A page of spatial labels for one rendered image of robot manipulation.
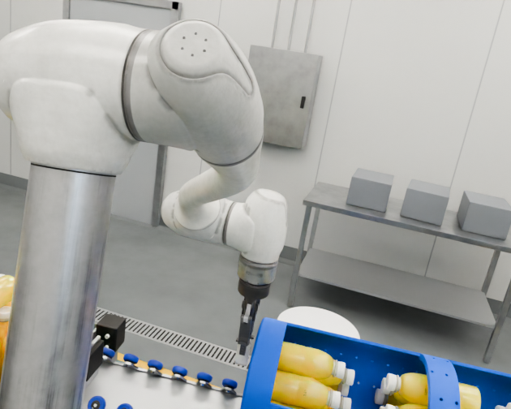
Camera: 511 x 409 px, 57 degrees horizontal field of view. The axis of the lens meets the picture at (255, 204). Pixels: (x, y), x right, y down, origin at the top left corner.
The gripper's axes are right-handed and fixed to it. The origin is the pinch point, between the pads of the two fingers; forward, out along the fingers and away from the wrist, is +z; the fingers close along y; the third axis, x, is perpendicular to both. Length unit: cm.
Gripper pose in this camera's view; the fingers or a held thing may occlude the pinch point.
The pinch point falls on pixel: (242, 351)
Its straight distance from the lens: 122.5
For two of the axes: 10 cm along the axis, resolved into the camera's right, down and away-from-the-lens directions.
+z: -1.5, 9.4, 2.9
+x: 9.7, 2.0, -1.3
